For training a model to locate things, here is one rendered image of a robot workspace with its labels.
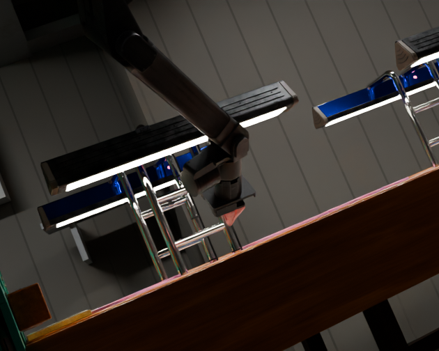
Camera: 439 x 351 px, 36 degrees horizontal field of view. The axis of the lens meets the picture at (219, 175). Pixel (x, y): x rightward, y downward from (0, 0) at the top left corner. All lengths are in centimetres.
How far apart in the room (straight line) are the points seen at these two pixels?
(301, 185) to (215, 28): 93
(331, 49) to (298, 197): 82
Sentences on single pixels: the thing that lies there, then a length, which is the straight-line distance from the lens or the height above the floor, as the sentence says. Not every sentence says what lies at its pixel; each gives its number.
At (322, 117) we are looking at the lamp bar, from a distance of 232.
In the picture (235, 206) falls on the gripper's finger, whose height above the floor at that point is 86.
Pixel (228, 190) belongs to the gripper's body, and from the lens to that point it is 138.
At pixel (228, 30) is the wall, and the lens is 362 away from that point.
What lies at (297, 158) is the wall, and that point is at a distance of 350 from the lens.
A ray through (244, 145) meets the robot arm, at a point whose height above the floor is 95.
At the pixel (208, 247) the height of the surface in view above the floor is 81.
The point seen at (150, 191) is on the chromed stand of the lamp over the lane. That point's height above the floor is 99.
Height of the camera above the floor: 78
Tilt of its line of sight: 6 degrees up
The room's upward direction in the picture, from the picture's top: 23 degrees counter-clockwise
